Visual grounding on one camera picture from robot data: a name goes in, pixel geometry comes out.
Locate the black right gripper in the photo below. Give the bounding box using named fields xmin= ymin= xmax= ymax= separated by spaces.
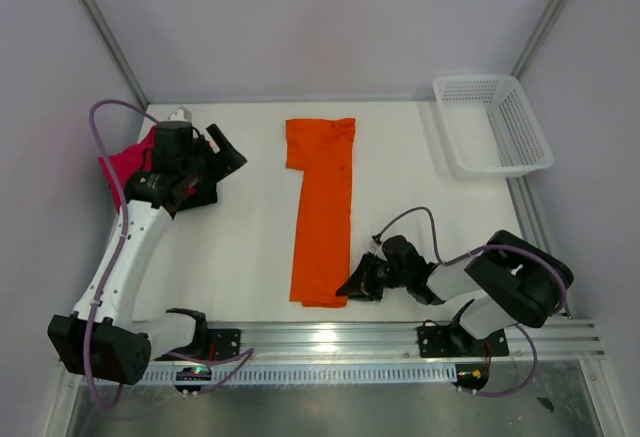
xmin=336 ymin=251 xmax=410 ymax=301

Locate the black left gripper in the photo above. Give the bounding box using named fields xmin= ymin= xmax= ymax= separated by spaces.
xmin=181 ymin=125 xmax=247 ymax=194

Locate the orange t shirt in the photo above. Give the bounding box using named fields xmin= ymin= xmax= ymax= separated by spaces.
xmin=285 ymin=118 xmax=356 ymax=308

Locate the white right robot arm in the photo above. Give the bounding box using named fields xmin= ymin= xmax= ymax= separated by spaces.
xmin=336 ymin=230 xmax=574 ymax=357

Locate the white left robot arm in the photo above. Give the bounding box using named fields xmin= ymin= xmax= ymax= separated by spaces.
xmin=47 ymin=120 xmax=247 ymax=385

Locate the pink folded t shirt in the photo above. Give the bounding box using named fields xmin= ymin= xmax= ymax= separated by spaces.
xmin=98 ymin=125 xmax=156 ymax=210

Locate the right controller board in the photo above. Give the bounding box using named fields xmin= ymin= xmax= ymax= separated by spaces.
xmin=454 ymin=365 xmax=490 ymax=393

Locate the controller board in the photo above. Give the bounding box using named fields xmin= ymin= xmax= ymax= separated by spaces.
xmin=174 ymin=365 xmax=212 ymax=393
xmin=454 ymin=365 xmax=490 ymax=393

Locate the white plastic basket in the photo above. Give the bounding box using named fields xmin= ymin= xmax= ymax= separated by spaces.
xmin=433 ymin=74 xmax=554 ymax=179

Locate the left controller board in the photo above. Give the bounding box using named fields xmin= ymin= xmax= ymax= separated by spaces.
xmin=174 ymin=365 xmax=212 ymax=393

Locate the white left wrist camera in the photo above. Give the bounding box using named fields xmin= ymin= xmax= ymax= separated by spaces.
xmin=167 ymin=107 xmax=193 ymax=125

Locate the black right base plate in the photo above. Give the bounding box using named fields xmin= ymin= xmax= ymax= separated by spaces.
xmin=416 ymin=323 xmax=510 ymax=358

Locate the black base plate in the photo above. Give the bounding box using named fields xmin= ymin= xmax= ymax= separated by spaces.
xmin=158 ymin=328 xmax=242 ymax=361
xmin=416 ymin=323 xmax=510 ymax=358

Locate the slotted grey cable duct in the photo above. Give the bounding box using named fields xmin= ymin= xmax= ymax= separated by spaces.
xmin=139 ymin=362 xmax=456 ymax=386

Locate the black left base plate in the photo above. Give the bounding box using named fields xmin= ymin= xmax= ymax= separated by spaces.
xmin=158 ymin=328 xmax=242 ymax=361

